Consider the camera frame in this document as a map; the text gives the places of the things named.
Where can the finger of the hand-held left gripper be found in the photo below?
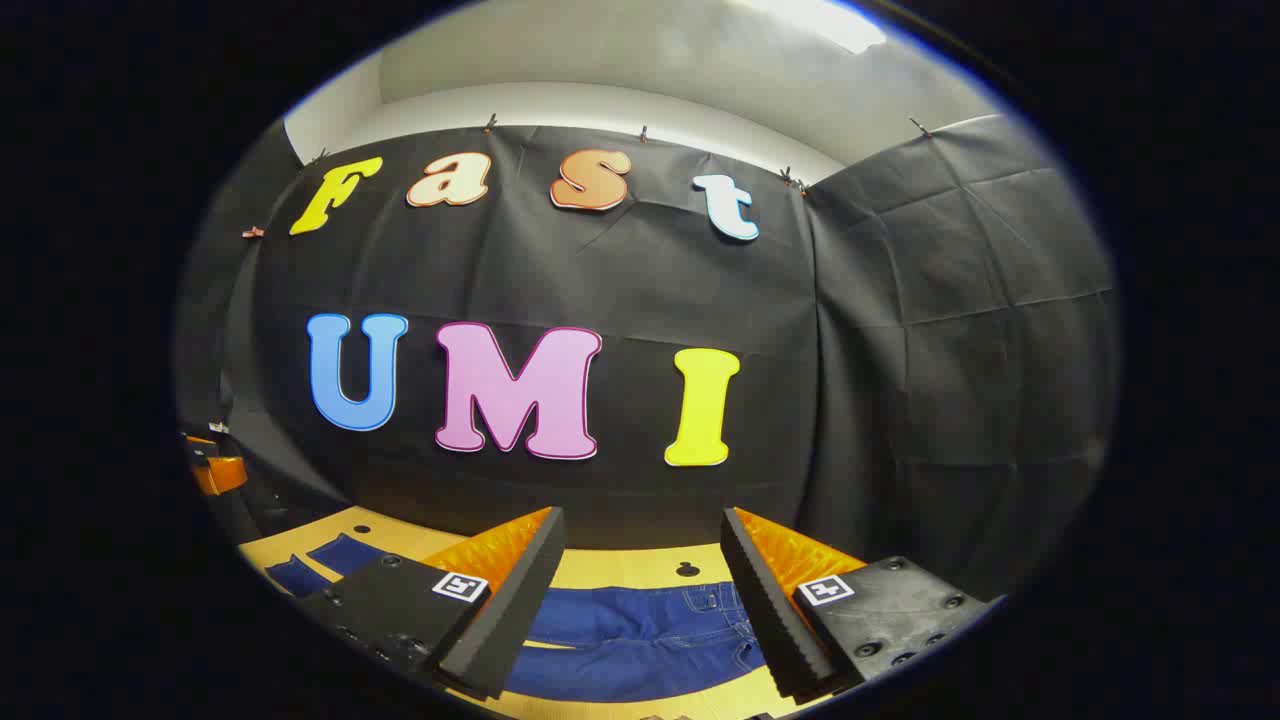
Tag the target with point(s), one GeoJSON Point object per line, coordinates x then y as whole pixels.
{"type": "Point", "coordinates": [222, 472]}

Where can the blue denim jeans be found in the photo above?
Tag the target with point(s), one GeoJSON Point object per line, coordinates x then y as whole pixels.
{"type": "Point", "coordinates": [640, 645]}

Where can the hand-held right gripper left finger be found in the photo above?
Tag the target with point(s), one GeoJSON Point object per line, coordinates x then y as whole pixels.
{"type": "Point", "coordinates": [520, 600]}

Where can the black backdrop cloth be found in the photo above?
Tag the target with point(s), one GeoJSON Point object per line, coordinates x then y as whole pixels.
{"type": "Point", "coordinates": [620, 280]}

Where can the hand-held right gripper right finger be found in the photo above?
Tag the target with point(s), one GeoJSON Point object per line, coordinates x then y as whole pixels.
{"type": "Point", "coordinates": [765, 610]}

